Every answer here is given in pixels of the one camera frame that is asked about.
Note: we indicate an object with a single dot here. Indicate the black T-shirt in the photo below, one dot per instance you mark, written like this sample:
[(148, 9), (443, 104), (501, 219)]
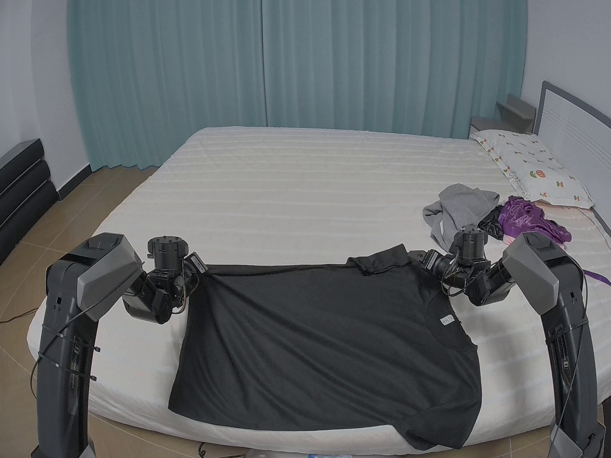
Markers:
[(310, 341)]

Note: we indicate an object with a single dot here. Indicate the bed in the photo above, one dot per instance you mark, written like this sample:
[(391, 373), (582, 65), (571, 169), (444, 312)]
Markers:
[(286, 198)]

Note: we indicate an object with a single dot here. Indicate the blue-green curtain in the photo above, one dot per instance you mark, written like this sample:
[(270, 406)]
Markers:
[(382, 50), (167, 65)]

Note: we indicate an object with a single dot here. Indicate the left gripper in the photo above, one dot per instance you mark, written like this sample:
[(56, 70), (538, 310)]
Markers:
[(196, 267)]

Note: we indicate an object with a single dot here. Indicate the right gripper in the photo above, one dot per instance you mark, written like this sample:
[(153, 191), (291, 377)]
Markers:
[(437, 261)]

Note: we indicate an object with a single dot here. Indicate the grey bedside table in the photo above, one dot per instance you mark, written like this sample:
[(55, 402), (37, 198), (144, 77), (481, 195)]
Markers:
[(515, 108)]

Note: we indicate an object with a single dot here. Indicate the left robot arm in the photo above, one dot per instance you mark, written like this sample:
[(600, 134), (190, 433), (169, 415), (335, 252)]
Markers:
[(100, 265)]

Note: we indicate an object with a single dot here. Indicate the black garment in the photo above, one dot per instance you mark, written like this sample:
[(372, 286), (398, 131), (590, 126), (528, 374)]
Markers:
[(491, 227)]

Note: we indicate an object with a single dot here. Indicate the purple garment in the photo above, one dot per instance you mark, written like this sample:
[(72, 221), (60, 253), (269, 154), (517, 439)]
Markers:
[(525, 213)]

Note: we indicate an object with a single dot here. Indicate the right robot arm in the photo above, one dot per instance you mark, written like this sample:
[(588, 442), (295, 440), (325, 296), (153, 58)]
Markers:
[(530, 270)]

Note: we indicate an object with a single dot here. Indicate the white printed pillow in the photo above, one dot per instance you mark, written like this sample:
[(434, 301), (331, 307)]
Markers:
[(534, 165)]

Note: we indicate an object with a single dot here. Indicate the grey garment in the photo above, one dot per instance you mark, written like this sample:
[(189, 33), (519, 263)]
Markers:
[(463, 208)]

